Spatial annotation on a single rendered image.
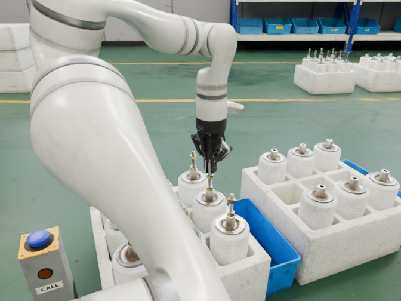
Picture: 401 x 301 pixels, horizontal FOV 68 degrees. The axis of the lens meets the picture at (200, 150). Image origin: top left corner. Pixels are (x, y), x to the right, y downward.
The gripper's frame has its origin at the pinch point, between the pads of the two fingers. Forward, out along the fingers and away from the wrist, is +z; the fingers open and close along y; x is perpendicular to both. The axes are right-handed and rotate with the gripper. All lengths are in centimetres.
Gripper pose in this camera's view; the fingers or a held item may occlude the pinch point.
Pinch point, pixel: (210, 166)
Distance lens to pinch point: 77.8
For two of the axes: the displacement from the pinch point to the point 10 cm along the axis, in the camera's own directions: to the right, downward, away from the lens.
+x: 7.3, -3.1, 6.1
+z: 0.0, 8.9, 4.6
